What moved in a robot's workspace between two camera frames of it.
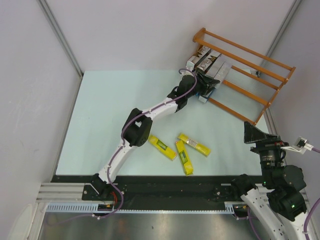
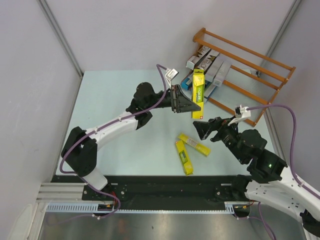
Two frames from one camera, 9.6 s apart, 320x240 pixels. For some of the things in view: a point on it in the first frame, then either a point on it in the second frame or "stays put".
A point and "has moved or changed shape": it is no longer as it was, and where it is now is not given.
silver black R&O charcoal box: [193, 60] stays put
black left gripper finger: [208, 80] to [183, 99]
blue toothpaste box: [204, 98] has moved or changed shape
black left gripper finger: [208, 90] to [185, 106]
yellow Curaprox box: [184, 158] stays put
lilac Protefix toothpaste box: [223, 72] stays put
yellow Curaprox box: [200, 147] stays put
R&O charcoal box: [208, 61] stays put
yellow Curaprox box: [162, 147] to [198, 92]
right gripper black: [263, 141] to [203, 128]
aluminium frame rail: [60, 192] stays put
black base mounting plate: [156, 190] stays put
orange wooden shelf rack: [254, 82] stays put
